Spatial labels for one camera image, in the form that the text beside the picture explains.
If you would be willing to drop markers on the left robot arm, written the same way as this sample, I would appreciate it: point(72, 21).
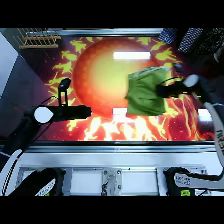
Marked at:
point(20, 135)

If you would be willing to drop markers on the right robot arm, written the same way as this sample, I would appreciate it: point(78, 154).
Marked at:
point(213, 96)

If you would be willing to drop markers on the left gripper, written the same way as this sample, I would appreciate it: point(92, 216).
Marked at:
point(71, 113)

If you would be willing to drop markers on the blue patterned garment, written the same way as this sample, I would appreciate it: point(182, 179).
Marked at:
point(168, 35)

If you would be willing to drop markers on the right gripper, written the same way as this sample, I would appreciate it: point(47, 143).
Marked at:
point(170, 90)

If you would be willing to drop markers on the black white checked garment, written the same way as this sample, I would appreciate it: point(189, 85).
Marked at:
point(190, 39)

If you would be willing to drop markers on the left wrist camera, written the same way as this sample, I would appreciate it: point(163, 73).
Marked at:
point(63, 87)

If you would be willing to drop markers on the silver frame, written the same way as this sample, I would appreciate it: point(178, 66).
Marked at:
point(133, 156)

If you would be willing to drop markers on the green garment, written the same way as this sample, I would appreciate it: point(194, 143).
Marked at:
point(145, 95)

